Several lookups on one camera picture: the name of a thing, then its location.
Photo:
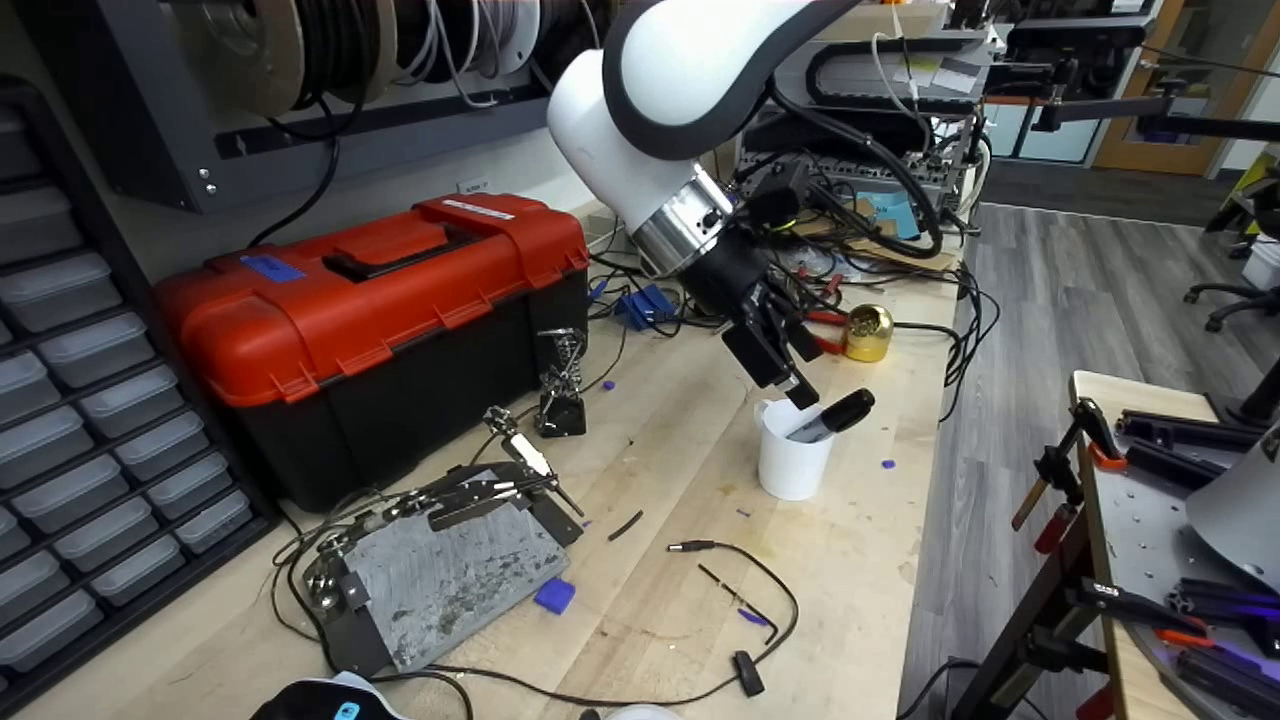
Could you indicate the tan spool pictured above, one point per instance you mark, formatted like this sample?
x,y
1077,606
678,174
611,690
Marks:
x,y
262,44

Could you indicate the orange black bar clamp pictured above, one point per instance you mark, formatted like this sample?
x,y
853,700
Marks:
x,y
1061,465

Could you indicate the wooden side table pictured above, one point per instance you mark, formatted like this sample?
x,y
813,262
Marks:
x,y
1147,532

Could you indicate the white plastic cup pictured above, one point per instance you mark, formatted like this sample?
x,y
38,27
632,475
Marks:
x,y
795,465

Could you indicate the black grey marker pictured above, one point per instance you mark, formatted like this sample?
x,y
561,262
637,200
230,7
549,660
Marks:
x,y
843,411

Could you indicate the grey metal sheet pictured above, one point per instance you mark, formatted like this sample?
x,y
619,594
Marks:
x,y
1241,512

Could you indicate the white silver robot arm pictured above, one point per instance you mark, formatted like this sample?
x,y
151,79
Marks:
x,y
666,81

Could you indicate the blue plastic block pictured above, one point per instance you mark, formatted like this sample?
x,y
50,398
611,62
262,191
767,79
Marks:
x,y
552,598

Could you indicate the tiny purple piece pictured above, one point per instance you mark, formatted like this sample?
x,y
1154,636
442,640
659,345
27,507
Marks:
x,y
605,391

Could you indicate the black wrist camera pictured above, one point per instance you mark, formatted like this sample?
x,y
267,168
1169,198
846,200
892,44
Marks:
x,y
772,205

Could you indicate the short black stick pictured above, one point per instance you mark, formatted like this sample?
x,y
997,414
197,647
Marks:
x,y
625,526

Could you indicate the small black vise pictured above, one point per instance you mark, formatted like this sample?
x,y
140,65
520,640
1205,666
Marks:
x,y
561,402

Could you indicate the blue connector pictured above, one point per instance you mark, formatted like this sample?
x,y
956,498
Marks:
x,y
650,309

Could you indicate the grey drawer cabinet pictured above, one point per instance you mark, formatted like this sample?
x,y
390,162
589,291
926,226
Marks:
x,y
80,440

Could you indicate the grey metal plate device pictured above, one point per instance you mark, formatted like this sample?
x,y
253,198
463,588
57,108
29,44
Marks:
x,y
442,572

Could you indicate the dark metal spool rack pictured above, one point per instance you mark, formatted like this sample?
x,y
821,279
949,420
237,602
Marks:
x,y
173,144

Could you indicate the black office chair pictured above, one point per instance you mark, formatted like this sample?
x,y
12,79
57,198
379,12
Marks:
x,y
1235,301

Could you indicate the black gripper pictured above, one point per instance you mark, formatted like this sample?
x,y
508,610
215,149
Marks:
x,y
724,273

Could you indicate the small purple chip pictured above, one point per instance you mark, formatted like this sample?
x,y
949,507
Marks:
x,y
887,465

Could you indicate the red black toolbox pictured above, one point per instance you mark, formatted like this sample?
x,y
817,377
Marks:
x,y
372,306

